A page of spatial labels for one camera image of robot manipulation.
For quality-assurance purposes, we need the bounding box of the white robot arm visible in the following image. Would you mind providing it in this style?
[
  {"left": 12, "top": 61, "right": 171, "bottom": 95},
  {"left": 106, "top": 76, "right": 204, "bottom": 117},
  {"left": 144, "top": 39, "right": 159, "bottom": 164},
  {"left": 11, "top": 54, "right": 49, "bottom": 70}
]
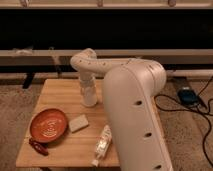
[{"left": 70, "top": 49, "right": 173, "bottom": 171}]

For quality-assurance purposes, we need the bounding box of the beige sponge block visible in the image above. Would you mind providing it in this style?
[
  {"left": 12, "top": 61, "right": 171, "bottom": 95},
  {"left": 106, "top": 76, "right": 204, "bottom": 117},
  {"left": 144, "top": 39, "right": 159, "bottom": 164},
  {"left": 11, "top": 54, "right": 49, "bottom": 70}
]
[{"left": 69, "top": 115, "right": 89, "bottom": 133}]

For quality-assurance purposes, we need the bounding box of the white squeeze tube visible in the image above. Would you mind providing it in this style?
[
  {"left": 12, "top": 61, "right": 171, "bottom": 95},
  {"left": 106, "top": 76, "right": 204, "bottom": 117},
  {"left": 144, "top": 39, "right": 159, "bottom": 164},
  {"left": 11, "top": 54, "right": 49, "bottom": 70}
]
[{"left": 91, "top": 125, "right": 112, "bottom": 167}]

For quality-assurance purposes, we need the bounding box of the orange patterned plate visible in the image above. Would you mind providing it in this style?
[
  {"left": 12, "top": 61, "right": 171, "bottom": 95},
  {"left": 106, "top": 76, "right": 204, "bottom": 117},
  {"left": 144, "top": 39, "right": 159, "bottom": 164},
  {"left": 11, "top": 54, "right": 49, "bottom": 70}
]
[{"left": 29, "top": 108, "right": 68, "bottom": 143}]

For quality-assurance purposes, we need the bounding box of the wooden table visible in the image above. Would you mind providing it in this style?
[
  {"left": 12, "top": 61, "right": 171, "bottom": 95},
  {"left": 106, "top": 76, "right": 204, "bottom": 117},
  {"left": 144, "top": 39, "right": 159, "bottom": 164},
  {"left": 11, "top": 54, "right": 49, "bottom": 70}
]
[{"left": 16, "top": 79, "right": 107, "bottom": 168}]

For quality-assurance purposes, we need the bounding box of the red chili pepper toy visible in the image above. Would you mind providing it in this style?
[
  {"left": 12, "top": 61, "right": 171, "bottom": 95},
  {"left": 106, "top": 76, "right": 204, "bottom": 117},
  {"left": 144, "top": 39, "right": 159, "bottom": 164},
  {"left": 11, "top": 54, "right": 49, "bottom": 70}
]
[{"left": 29, "top": 138, "right": 48, "bottom": 156}]

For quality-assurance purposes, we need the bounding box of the black power adapter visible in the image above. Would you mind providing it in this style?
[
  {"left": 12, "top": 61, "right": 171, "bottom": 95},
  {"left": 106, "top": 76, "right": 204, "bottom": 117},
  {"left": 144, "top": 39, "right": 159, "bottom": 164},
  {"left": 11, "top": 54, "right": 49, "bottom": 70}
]
[{"left": 178, "top": 87, "right": 198, "bottom": 105}]

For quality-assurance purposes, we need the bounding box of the black cable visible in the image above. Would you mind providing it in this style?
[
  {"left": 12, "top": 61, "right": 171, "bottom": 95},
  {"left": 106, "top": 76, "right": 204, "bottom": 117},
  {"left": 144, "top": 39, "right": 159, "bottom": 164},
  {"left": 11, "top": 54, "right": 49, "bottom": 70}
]
[{"left": 153, "top": 75, "right": 213, "bottom": 168}]

